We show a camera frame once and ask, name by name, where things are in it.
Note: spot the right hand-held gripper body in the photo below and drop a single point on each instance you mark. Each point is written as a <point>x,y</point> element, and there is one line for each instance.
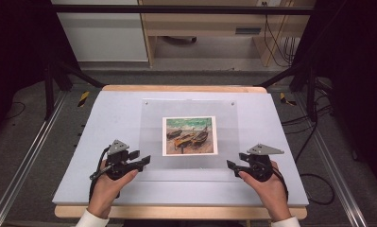
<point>260,165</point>

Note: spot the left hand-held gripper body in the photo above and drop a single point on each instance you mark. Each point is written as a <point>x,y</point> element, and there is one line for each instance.
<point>118,165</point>

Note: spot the painted boats picture card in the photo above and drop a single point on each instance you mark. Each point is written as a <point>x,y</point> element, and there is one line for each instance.
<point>190,136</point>

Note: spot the clear acrylic picture frame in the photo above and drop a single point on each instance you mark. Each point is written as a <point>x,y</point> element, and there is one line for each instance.
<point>189,108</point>

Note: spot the person's left hand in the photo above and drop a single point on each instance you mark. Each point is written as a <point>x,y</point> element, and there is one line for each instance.
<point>106,192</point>

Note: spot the person's right hand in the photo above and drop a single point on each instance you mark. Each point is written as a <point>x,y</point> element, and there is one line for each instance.
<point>274,195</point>

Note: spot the white board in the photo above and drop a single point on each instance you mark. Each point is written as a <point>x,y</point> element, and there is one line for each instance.
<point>183,189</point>

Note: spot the person's white left sleeve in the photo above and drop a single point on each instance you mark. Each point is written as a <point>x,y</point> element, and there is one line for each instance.
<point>93,220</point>

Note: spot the person's white sleeve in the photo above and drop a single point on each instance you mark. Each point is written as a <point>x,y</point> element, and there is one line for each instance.
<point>93,220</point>
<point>287,222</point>

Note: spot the person's white right sleeve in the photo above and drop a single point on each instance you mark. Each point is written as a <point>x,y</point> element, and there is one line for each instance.
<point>287,222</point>

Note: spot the wooden table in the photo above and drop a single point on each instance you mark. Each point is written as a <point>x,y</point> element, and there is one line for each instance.
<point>183,88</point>

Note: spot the black metal stand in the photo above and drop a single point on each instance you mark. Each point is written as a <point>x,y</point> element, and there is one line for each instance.
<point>49,91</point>
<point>310,94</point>

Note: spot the white cabinet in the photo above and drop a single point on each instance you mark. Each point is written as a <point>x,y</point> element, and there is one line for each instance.
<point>104,38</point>

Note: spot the grey desk label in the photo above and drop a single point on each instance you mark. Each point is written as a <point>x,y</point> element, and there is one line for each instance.
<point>248,31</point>

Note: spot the light wooden desk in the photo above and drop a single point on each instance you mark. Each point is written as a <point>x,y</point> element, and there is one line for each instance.
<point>205,22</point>

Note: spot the black curtain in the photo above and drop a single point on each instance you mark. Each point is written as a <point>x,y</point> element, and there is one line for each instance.
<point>16,47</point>
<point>356,63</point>

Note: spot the black horizontal bar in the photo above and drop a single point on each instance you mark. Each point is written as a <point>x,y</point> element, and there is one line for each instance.
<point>176,9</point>

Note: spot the aluminium floor rail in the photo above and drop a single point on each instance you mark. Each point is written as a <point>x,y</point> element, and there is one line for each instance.
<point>28,157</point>
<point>334,164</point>

